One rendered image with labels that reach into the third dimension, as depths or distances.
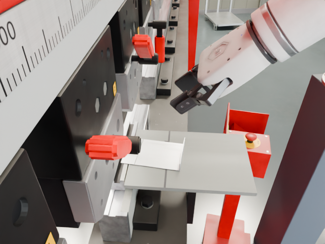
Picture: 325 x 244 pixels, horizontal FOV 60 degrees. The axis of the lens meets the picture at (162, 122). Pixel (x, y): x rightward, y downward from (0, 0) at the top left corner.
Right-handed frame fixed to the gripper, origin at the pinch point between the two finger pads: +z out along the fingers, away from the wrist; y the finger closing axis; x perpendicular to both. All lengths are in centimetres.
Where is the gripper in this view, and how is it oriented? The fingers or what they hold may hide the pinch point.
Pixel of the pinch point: (184, 92)
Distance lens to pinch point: 50.4
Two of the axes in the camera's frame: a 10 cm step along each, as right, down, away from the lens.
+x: 6.9, 6.0, 3.9
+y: -1.6, 6.6, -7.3
